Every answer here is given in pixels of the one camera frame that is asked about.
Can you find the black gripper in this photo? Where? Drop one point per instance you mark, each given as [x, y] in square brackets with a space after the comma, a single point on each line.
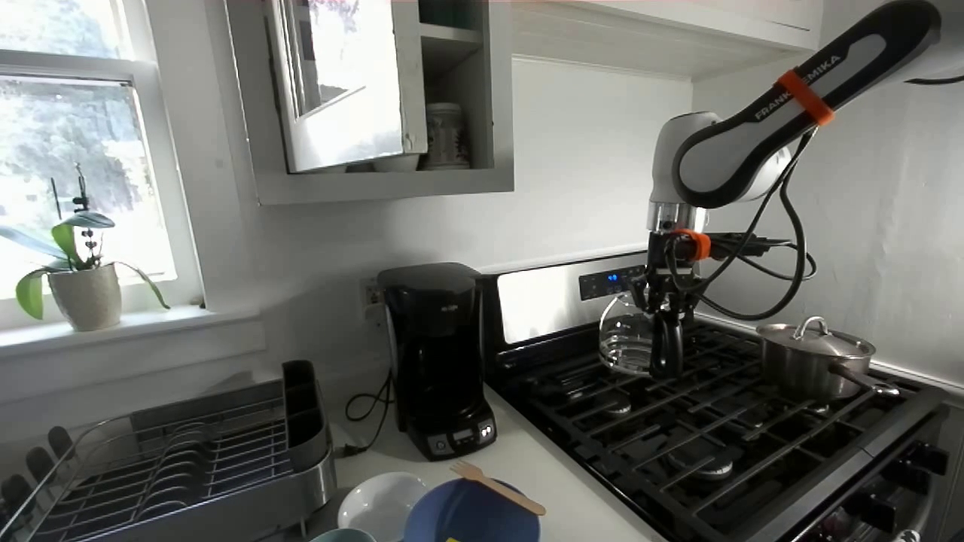
[677, 272]

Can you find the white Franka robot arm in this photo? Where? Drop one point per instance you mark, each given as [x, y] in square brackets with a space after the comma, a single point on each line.
[764, 130]

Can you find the black and steel gas stove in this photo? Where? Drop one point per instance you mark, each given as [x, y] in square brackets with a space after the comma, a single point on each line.
[703, 440]

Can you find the stainless steel saucepan lid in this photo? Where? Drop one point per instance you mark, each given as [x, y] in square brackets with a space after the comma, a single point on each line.
[817, 342]

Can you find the light wooden utensil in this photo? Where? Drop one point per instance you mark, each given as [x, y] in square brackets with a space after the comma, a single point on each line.
[507, 491]

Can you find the black coffee maker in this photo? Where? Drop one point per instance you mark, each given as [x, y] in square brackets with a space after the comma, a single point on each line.
[441, 370]

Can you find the blue bowl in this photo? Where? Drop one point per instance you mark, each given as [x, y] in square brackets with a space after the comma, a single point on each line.
[469, 517]

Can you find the glass jar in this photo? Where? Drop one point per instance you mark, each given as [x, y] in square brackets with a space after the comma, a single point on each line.
[447, 136]

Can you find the white bowl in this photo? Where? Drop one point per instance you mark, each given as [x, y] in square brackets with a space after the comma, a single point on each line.
[376, 501]

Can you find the white glass cabinet door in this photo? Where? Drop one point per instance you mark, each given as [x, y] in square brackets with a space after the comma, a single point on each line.
[350, 91]

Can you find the metal dish rack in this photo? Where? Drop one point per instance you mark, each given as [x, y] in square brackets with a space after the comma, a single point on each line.
[199, 463]

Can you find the orchid in white pot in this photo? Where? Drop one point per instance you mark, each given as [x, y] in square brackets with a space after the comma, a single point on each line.
[84, 297]

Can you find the white framed window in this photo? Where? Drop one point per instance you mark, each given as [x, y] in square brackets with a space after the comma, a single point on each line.
[80, 150]

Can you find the white wall cabinet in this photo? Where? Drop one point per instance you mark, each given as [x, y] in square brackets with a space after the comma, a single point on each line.
[472, 99]

